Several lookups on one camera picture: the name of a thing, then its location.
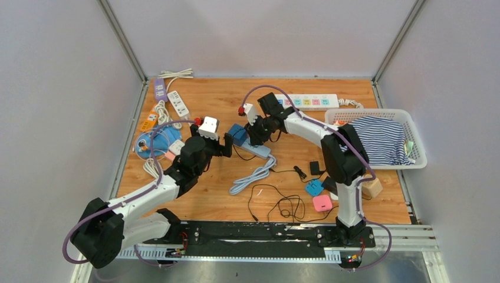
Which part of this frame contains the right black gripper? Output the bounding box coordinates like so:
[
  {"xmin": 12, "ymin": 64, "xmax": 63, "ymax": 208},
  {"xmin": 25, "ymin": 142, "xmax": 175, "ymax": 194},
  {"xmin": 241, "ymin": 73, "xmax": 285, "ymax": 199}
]
[{"xmin": 245, "ymin": 114, "xmax": 275, "ymax": 146}]

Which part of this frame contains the light blue power strip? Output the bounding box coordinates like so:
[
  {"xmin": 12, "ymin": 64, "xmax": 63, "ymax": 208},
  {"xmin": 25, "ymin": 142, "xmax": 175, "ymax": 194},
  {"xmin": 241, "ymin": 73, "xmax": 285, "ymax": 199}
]
[{"xmin": 239, "ymin": 140, "xmax": 271, "ymax": 159}]

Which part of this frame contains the dark blue cube adapter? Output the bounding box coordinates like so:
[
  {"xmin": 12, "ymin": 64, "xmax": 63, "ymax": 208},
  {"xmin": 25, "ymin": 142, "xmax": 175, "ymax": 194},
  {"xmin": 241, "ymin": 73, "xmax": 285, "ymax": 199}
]
[{"xmin": 228, "ymin": 124, "xmax": 248, "ymax": 147}]

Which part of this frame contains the light blue cable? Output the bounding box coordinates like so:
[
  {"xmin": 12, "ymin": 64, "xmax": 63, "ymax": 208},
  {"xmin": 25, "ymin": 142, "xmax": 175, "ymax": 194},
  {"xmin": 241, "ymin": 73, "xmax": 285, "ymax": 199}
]
[{"xmin": 228, "ymin": 154, "xmax": 277, "ymax": 197}]

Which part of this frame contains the white cube adapter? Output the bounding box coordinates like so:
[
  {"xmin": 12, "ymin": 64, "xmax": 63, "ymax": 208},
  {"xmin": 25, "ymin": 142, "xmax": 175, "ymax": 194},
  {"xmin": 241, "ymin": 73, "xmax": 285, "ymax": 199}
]
[{"xmin": 168, "ymin": 140, "xmax": 185, "ymax": 156}]

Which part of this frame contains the black charger with cable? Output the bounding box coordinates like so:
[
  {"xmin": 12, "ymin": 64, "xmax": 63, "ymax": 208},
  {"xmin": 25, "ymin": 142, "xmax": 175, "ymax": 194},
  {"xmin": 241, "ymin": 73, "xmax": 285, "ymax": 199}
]
[{"xmin": 247, "ymin": 184, "xmax": 338, "ymax": 223}]

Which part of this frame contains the white power strip blue USB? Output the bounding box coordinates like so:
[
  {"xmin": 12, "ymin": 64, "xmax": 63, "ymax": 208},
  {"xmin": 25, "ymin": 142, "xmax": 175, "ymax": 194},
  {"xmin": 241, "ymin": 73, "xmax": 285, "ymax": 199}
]
[{"xmin": 275, "ymin": 94, "xmax": 364, "ymax": 111}]

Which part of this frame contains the black TP-Link charger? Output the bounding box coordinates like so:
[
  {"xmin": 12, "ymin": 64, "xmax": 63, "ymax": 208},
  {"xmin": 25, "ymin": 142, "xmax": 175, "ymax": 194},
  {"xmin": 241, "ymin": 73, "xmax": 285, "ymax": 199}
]
[{"xmin": 269, "ymin": 160, "xmax": 327, "ymax": 182}]

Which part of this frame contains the wooden cube adapter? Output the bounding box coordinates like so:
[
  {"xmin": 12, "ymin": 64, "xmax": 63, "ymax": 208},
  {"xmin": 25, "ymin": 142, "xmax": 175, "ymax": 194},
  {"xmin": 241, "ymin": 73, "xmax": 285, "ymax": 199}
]
[{"xmin": 361, "ymin": 178, "xmax": 383, "ymax": 198}]

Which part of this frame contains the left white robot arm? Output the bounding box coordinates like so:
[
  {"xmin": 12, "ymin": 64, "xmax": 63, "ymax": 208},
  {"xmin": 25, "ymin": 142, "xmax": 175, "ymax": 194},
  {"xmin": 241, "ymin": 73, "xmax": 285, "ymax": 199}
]
[{"xmin": 62, "ymin": 124, "xmax": 233, "ymax": 269}]

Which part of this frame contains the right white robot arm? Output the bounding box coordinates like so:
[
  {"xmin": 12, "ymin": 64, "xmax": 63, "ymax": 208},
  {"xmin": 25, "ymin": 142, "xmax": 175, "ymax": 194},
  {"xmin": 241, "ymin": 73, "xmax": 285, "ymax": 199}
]
[{"xmin": 238, "ymin": 93, "xmax": 369, "ymax": 246}]

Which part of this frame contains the orange power strip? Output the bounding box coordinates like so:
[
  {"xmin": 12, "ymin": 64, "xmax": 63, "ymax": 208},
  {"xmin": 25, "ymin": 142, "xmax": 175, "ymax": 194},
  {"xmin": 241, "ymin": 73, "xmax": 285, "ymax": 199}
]
[{"xmin": 139, "ymin": 109, "xmax": 159, "ymax": 132}]

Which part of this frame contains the purple power strip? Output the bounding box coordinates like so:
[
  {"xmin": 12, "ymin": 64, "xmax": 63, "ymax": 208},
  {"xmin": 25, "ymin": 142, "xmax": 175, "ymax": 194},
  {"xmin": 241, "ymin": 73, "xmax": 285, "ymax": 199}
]
[{"xmin": 153, "ymin": 78, "xmax": 168, "ymax": 103}]

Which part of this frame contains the small blue charger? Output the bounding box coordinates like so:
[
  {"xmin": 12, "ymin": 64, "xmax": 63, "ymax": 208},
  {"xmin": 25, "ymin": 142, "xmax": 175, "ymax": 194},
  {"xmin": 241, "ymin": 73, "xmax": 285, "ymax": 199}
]
[{"xmin": 305, "ymin": 179, "xmax": 324, "ymax": 197}]

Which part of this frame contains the floral orange cloth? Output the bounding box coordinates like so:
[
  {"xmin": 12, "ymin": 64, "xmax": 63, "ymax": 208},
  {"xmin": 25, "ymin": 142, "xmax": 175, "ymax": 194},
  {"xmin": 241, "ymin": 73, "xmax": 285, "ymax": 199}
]
[{"xmin": 333, "ymin": 120, "xmax": 347, "ymax": 127}]

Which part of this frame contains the pink square charger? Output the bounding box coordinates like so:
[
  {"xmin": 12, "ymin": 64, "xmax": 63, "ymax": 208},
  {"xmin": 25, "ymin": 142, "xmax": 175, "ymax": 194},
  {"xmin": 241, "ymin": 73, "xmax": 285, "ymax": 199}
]
[{"xmin": 312, "ymin": 195, "xmax": 333, "ymax": 212}]

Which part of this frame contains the striped blue white cloth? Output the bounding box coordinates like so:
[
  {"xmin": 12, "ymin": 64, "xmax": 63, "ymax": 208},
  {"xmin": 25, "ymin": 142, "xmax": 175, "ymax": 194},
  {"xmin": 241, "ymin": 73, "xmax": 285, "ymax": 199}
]
[{"xmin": 349, "ymin": 116, "xmax": 415, "ymax": 166}]

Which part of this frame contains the white plastic basket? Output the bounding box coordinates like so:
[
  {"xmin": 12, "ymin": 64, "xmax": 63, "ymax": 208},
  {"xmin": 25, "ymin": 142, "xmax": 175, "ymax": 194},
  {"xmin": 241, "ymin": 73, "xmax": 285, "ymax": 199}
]
[{"xmin": 324, "ymin": 108, "xmax": 427, "ymax": 170}]

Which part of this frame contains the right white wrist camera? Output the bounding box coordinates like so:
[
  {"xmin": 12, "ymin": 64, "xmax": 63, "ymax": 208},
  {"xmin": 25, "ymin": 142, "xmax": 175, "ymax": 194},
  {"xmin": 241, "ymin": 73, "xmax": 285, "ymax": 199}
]
[{"xmin": 243, "ymin": 103, "xmax": 259, "ymax": 126}]

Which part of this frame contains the white power strip with cord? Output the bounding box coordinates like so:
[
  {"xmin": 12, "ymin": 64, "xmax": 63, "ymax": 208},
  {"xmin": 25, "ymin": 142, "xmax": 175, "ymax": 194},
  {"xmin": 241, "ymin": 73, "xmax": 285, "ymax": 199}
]
[{"xmin": 167, "ymin": 91, "xmax": 190, "ymax": 120}]

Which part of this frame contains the black mounting rail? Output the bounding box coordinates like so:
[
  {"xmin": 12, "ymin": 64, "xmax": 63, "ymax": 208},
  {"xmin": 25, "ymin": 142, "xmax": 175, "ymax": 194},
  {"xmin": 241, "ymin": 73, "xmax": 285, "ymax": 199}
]
[{"xmin": 146, "ymin": 221, "xmax": 376, "ymax": 259}]

